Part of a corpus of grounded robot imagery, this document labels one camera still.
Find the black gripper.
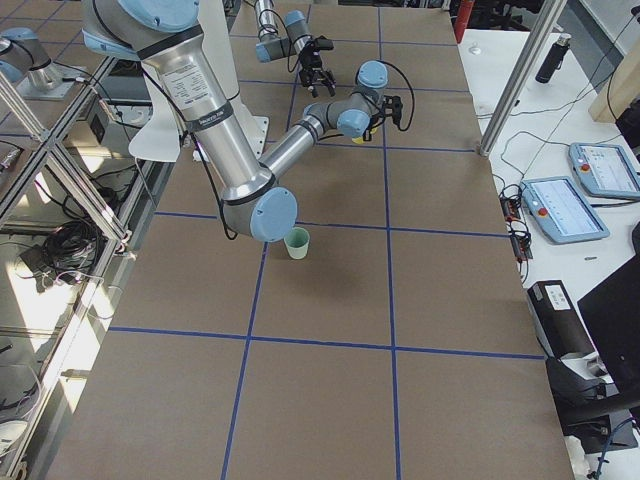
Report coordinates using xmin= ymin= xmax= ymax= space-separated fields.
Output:
xmin=364 ymin=103 xmax=387 ymax=135
xmin=299 ymin=47 xmax=336 ymax=98

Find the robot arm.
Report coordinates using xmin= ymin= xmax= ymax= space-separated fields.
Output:
xmin=82 ymin=1 xmax=388 ymax=242
xmin=253 ymin=1 xmax=336 ymax=98

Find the green cup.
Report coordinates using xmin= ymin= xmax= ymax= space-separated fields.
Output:
xmin=284 ymin=227 xmax=310 ymax=260

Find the black water bottle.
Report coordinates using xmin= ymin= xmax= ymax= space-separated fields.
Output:
xmin=535 ymin=33 xmax=572 ymax=84

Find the near teach pendant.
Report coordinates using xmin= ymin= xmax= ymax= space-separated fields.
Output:
xmin=520 ymin=176 xmax=610 ymax=245

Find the teach pendant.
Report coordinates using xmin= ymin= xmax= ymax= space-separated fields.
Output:
xmin=569 ymin=143 xmax=639 ymax=200
xmin=520 ymin=176 xmax=610 ymax=245

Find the brown paper table mat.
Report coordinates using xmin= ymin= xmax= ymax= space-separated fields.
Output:
xmin=48 ymin=6 xmax=572 ymax=479

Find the far teach pendant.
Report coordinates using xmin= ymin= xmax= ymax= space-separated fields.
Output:
xmin=569 ymin=143 xmax=639 ymax=200

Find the black box with label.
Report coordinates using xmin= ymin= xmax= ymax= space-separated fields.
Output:
xmin=526 ymin=280 xmax=595 ymax=359

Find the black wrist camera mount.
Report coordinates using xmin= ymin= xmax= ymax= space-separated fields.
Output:
xmin=307 ymin=36 xmax=334 ymax=52

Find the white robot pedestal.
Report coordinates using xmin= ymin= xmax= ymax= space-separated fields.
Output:
xmin=129 ymin=0 xmax=269 ymax=162

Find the aluminium frame post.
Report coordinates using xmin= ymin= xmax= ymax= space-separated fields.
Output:
xmin=477 ymin=0 xmax=567 ymax=157

